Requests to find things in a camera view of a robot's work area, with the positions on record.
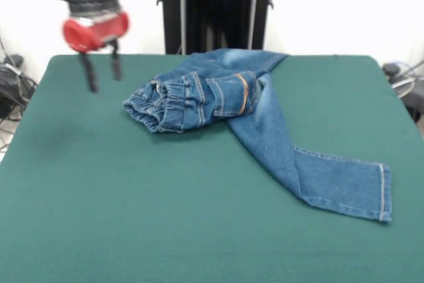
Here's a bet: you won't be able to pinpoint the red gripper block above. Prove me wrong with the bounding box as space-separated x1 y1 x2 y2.
62 11 131 95

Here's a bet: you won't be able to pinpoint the blue denim jeans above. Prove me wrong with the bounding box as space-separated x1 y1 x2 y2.
122 48 394 224

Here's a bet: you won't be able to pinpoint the grey swivel chair base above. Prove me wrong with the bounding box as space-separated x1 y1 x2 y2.
382 62 424 121
3 54 25 68

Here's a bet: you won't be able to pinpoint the dark green table cloth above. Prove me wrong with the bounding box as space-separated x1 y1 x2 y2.
0 54 424 283

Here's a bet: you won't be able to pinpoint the black cable bundle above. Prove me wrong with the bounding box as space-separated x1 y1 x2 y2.
0 36 38 151

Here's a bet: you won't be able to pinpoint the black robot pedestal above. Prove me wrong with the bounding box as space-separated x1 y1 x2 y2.
155 0 276 55

